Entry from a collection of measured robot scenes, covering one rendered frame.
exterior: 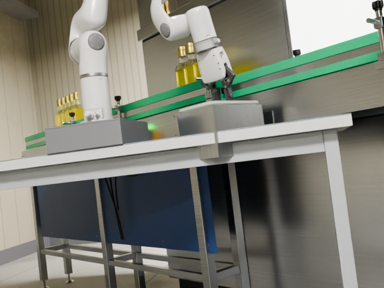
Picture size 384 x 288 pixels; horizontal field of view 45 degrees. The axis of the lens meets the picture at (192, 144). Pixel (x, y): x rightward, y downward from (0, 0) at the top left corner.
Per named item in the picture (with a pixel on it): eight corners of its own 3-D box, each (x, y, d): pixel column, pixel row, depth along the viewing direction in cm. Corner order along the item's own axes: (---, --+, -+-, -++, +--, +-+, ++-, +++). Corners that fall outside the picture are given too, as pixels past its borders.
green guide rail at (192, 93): (209, 100, 167) (206, 78, 168) (207, 100, 167) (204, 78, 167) (27, 150, 300) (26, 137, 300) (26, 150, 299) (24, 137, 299)
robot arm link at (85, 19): (87, -17, 153) (72, 0, 167) (80, 52, 150) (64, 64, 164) (114, -8, 158) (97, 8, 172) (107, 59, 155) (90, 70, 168)
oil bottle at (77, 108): (87, 139, 270) (82, 91, 271) (78, 140, 266) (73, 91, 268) (83, 140, 274) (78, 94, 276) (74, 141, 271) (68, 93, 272)
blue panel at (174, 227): (249, 244, 179) (235, 135, 181) (216, 254, 168) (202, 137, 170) (68, 231, 300) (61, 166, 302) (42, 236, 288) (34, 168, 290)
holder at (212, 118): (275, 127, 154) (272, 104, 154) (215, 131, 136) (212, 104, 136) (238, 134, 167) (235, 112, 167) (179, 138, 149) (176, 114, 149)
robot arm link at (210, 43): (224, 34, 145) (227, 43, 145) (205, 42, 151) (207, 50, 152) (209, 38, 140) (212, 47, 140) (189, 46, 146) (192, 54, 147)
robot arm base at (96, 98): (110, 119, 146) (105, 71, 147) (71, 124, 147) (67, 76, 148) (121, 123, 162) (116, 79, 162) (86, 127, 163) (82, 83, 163)
